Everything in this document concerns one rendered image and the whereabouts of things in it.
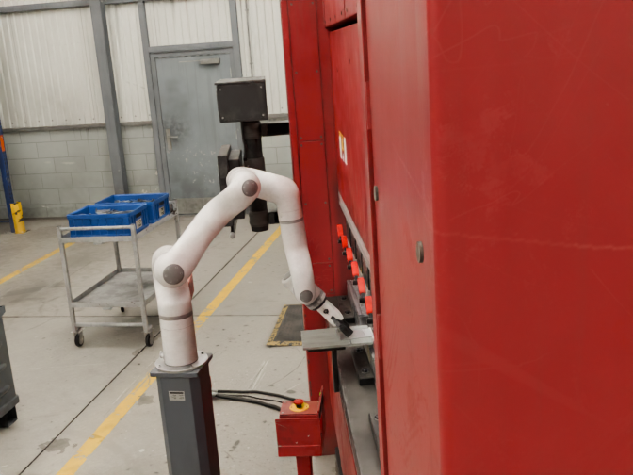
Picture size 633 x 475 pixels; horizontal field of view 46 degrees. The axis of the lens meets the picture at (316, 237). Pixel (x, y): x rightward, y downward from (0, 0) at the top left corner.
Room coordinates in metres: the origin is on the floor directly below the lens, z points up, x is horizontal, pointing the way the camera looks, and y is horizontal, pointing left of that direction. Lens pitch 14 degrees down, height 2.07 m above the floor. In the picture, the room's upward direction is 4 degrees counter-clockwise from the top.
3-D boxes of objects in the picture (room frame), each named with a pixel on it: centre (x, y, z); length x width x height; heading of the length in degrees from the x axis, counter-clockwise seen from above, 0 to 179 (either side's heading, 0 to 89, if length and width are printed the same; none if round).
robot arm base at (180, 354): (2.55, 0.52, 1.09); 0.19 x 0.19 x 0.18
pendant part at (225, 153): (3.89, 0.41, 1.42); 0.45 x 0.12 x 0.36; 3
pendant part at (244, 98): (3.94, 0.33, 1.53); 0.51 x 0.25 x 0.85; 3
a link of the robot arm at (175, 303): (2.58, 0.53, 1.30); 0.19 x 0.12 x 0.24; 16
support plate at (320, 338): (2.70, -0.05, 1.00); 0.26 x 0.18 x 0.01; 92
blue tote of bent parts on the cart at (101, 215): (5.57, 1.56, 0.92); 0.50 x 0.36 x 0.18; 79
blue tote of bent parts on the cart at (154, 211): (5.98, 1.46, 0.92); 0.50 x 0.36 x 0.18; 79
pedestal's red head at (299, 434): (2.53, 0.10, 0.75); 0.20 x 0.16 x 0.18; 174
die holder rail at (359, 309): (3.26, -0.17, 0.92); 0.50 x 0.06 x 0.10; 2
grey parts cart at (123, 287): (5.74, 1.51, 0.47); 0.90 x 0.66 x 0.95; 169
